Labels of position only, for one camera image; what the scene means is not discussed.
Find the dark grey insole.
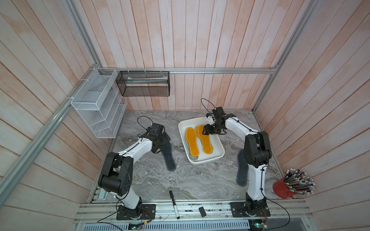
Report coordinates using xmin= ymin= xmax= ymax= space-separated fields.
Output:
xmin=161 ymin=142 xmax=176 ymax=171
xmin=236 ymin=149 xmax=249 ymax=187

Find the yellow fuzzy insole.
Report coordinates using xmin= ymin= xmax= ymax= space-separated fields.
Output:
xmin=195 ymin=125 xmax=214 ymax=155
xmin=185 ymin=127 xmax=197 ymax=145

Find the white textured insole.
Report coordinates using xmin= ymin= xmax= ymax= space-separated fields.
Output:
xmin=188 ymin=144 xmax=199 ymax=160

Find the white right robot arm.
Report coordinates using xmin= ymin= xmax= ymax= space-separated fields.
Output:
xmin=202 ymin=107 xmax=272 ymax=217

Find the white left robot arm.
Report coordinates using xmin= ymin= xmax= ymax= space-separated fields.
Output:
xmin=98 ymin=123 xmax=176 ymax=216

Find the white plastic storage box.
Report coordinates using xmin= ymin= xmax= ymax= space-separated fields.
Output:
xmin=178 ymin=117 xmax=225 ymax=165

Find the pale green small device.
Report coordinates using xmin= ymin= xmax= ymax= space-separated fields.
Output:
xmin=98 ymin=189 xmax=107 ymax=201

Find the black marker pen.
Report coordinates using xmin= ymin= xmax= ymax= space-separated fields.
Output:
xmin=169 ymin=190 xmax=180 ymax=219

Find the small black block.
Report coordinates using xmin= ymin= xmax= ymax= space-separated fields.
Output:
xmin=198 ymin=207 xmax=207 ymax=217

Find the red cup of pencils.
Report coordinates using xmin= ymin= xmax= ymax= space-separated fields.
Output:
xmin=273 ymin=168 xmax=316 ymax=199

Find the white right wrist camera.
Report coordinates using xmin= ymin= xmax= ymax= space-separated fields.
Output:
xmin=206 ymin=113 xmax=214 ymax=125

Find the black wire mesh basket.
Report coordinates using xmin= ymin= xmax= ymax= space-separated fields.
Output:
xmin=116 ymin=70 xmax=171 ymax=97

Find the white wire mesh shelf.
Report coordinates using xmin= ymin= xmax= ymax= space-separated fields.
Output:
xmin=71 ymin=68 xmax=127 ymax=139

